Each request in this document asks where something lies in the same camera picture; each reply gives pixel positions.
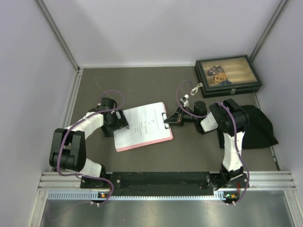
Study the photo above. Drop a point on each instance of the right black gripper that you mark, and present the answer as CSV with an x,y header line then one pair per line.
x,y
174,118

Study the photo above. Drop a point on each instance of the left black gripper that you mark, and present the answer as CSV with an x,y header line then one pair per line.
x,y
121,123

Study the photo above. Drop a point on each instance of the pink clipboard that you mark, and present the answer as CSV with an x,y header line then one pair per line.
x,y
146,139

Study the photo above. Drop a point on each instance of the form paper sheet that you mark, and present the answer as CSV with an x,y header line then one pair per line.
x,y
142,127

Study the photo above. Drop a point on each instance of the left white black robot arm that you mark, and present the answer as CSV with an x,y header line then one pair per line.
x,y
68,150

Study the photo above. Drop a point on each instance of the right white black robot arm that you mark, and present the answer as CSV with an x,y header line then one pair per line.
x,y
228,118

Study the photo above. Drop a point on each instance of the white ribbon loop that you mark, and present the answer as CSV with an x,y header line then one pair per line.
x,y
194,91

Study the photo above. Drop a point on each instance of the dark green display box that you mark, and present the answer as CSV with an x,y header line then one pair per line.
x,y
227,76

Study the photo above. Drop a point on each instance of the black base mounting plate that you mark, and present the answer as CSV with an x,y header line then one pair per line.
x,y
171,183

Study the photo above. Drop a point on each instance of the black folded cloth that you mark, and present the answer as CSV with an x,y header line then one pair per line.
x,y
259,133

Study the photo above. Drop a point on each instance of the grey slotted cable duct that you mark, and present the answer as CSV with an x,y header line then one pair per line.
x,y
100,196

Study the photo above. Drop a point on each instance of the aluminium front rail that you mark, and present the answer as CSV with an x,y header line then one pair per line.
x,y
259,180

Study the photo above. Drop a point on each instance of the left aluminium frame post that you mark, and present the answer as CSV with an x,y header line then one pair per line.
x,y
57,34

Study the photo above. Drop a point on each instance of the aluminium frame post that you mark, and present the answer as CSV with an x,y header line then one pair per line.
x,y
57,34
273,20

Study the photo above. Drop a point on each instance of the right aluminium frame post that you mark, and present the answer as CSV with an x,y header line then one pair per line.
x,y
273,20

